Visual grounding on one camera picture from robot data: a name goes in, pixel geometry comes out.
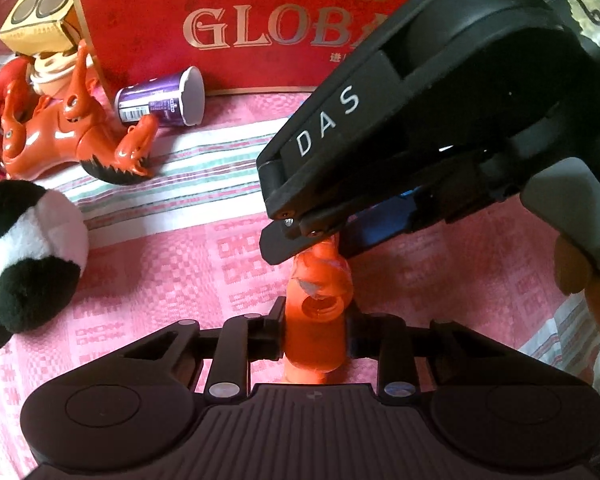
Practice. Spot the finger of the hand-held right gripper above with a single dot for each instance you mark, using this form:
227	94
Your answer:
380	220
285	242

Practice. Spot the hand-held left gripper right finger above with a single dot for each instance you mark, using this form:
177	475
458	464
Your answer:
352	332

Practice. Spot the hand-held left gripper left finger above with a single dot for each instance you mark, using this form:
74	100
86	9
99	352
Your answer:
277	330

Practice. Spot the orange plastic bottle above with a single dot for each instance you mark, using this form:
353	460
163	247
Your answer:
312	340

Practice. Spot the red cardboard box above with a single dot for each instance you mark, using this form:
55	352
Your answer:
145	15

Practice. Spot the purple yogurt cup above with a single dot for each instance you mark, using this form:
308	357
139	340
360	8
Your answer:
155	97

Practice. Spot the panda plush toy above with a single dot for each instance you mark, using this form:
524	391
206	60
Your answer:
40	240

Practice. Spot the orange plastic toy horse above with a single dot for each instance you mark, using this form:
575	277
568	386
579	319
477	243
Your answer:
55	135

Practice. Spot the cream striped toy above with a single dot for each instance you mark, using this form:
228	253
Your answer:
50	72

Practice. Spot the small gold carton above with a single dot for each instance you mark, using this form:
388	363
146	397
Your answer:
35	10

